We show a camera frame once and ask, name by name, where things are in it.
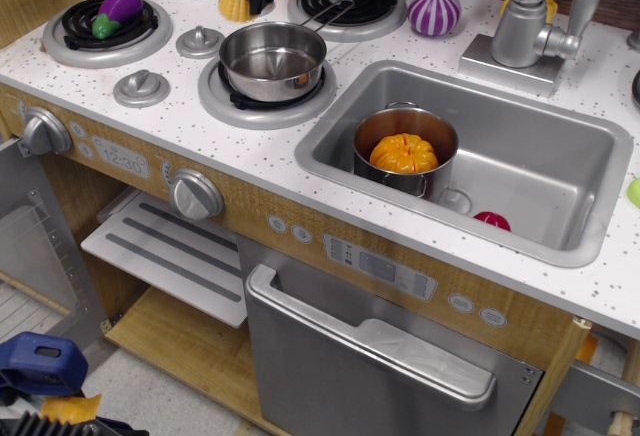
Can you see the oven dial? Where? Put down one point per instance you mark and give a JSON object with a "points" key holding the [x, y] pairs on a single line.
{"points": [[193, 196], [44, 133]]}

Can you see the grey toy sink basin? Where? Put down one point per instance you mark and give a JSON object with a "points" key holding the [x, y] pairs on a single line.
{"points": [[554, 174]]}

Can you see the steel pot in sink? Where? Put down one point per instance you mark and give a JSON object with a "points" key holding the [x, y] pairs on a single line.
{"points": [[398, 118]]}

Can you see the grey countertop knob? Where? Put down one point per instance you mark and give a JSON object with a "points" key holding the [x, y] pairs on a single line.
{"points": [[141, 89], [199, 43]]}

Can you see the purple toy eggplant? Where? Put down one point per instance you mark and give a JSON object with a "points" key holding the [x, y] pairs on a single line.
{"points": [[112, 14]]}

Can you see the silver dishwasher door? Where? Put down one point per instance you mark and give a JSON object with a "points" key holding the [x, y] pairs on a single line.
{"points": [[333, 359]]}

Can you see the front left stove burner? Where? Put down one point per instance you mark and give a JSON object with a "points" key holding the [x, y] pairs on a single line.
{"points": [[68, 38]]}

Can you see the blue clamp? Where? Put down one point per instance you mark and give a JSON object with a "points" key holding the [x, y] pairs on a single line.
{"points": [[39, 364]]}

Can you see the back right stove burner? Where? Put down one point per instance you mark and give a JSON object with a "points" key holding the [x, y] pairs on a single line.
{"points": [[348, 21]]}

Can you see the grey countertop knob front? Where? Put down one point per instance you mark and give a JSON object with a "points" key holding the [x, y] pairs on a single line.
{"points": [[141, 89]]}

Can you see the yellow toy behind faucet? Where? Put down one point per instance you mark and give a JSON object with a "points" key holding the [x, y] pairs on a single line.
{"points": [[550, 6]]}

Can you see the purple striped toy onion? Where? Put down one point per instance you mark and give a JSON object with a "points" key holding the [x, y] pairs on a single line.
{"points": [[434, 17]]}

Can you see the right oven dial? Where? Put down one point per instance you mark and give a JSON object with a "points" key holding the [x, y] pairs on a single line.
{"points": [[193, 196]]}

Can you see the silver toy faucet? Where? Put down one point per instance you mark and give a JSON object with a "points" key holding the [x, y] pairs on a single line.
{"points": [[527, 53]]}

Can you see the black ribbed device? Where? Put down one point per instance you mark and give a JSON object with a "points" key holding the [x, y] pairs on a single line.
{"points": [[33, 424]]}

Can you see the left oven dial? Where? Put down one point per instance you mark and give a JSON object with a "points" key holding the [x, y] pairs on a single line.
{"points": [[44, 133]]}

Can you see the front right stove burner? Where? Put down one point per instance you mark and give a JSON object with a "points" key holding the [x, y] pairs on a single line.
{"points": [[221, 101]]}

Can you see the grey countertop knob middle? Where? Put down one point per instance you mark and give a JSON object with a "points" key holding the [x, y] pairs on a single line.
{"points": [[199, 43]]}

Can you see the stove burner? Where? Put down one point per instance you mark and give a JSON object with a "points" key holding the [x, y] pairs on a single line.
{"points": [[221, 101], [348, 21], [68, 38]]}

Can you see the small steel saucepan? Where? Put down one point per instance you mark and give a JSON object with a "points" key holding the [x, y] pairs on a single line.
{"points": [[273, 61]]}

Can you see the red toy vegetable in sink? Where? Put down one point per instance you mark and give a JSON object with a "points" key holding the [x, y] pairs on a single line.
{"points": [[493, 219]]}

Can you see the white oven rack shelf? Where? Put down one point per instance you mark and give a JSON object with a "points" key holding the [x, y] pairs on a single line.
{"points": [[197, 263]]}

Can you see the orange toy pumpkin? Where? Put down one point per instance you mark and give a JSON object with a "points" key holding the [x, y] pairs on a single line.
{"points": [[404, 153]]}

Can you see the green toy at right edge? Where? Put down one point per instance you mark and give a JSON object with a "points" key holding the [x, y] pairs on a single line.
{"points": [[633, 192]]}

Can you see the open oven door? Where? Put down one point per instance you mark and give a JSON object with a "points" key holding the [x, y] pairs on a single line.
{"points": [[45, 285]]}

